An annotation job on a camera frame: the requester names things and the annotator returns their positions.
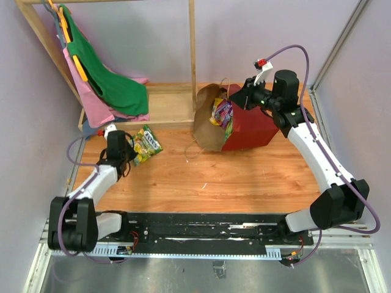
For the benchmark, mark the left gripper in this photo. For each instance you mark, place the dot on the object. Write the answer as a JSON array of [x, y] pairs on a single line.
[[132, 153]]

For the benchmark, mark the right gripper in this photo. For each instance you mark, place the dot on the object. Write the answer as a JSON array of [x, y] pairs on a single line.
[[243, 97]]

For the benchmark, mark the green Fox's candy bag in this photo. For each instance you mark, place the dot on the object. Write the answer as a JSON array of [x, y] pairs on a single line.
[[145, 144]]

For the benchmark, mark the red brown paper bag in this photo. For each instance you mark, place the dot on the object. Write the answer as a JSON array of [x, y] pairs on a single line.
[[250, 128]]

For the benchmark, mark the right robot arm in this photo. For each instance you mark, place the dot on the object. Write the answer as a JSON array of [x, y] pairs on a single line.
[[342, 196]]

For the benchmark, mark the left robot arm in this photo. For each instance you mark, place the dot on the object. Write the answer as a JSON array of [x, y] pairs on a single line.
[[74, 227]]

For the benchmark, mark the blue grey cloth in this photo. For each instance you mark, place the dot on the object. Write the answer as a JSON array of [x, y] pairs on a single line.
[[89, 131]]

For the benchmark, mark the pink shirt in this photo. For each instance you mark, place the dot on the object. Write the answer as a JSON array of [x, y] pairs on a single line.
[[97, 111]]

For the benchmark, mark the green shirt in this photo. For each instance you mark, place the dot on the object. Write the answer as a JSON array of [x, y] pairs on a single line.
[[117, 91]]

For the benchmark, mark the wooden clothes rack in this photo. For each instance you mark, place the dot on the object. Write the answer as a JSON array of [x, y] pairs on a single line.
[[170, 105]]

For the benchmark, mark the grey hanger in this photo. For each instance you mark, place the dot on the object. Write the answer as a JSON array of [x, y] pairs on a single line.
[[60, 22]]

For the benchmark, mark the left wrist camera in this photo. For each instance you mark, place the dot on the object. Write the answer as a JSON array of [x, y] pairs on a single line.
[[106, 131]]

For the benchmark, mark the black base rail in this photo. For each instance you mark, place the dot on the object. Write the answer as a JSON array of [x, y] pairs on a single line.
[[201, 235]]

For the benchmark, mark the aluminium frame post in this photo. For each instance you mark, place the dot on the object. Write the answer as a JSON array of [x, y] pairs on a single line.
[[343, 37]]

